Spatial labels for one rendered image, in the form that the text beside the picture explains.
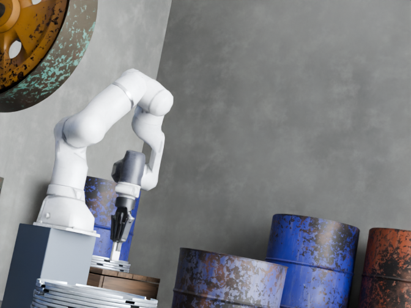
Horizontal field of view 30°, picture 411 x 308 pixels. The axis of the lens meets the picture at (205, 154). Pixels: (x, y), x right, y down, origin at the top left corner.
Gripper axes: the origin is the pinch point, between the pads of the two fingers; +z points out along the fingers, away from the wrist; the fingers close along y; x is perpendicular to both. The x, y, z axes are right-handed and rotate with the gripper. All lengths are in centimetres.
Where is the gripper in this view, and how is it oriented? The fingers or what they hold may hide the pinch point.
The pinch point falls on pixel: (115, 251)
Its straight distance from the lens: 290.1
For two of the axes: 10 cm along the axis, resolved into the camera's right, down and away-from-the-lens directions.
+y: -6.3, 0.1, 7.8
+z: -1.8, 9.7, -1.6
